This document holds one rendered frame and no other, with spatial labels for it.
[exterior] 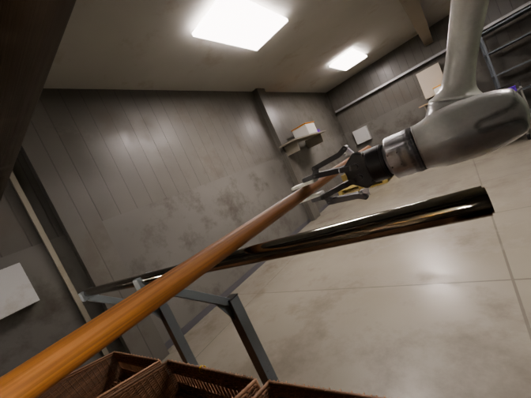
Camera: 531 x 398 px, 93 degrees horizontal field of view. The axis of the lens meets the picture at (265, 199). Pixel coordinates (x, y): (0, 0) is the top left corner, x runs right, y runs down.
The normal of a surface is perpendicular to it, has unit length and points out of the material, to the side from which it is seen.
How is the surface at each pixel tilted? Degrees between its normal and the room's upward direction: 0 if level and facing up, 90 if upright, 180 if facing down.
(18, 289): 90
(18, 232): 90
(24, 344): 90
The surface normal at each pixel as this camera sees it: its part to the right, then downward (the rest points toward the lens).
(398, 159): -0.52, 0.30
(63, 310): 0.71, -0.28
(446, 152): -0.41, 0.63
